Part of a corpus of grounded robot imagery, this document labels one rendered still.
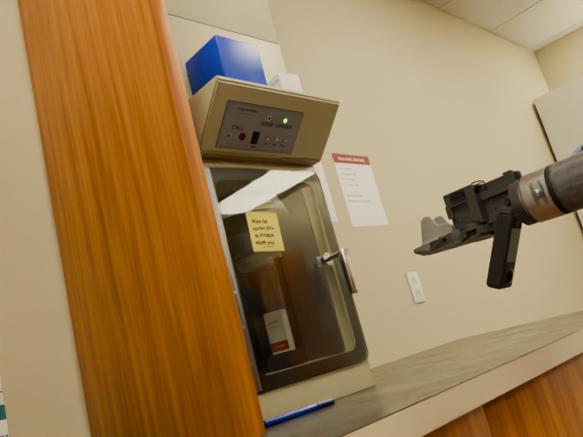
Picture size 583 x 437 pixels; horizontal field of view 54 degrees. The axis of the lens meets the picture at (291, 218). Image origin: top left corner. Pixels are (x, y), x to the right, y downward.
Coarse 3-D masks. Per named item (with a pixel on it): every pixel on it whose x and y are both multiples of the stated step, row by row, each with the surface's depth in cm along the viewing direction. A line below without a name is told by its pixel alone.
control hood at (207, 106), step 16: (224, 80) 97; (240, 80) 100; (192, 96) 102; (208, 96) 98; (224, 96) 98; (240, 96) 101; (256, 96) 103; (272, 96) 106; (288, 96) 108; (304, 96) 111; (320, 96) 115; (192, 112) 101; (208, 112) 98; (224, 112) 100; (304, 112) 113; (320, 112) 116; (336, 112) 119; (208, 128) 99; (304, 128) 115; (320, 128) 118; (208, 144) 101; (304, 144) 117; (320, 144) 120; (256, 160) 112; (272, 160) 115; (288, 160) 117; (304, 160) 120
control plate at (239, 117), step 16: (240, 112) 102; (256, 112) 105; (272, 112) 107; (288, 112) 110; (224, 128) 101; (240, 128) 104; (256, 128) 106; (272, 128) 109; (288, 128) 112; (224, 144) 103; (240, 144) 106; (256, 144) 108; (272, 144) 111; (288, 144) 114
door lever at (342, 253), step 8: (344, 248) 112; (328, 256) 114; (336, 256) 113; (344, 256) 111; (328, 264) 114; (344, 264) 111; (344, 272) 111; (352, 272) 111; (352, 280) 110; (352, 288) 110
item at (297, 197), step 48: (240, 192) 105; (288, 192) 114; (240, 240) 101; (288, 240) 109; (336, 240) 119; (240, 288) 98; (288, 288) 105; (336, 288) 114; (288, 336) 101; (336, 336) 109; (288, 384) 97
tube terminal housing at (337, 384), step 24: (192, 24) 114; (192, 48) 111; (264, 48) 127; (264, 168) 114; (288, 168) 118; (312, 168) 124; (312, 384) 103; (336, 384) 107; (360, 384) 111; (264, 408) 94; (288, 408) 97
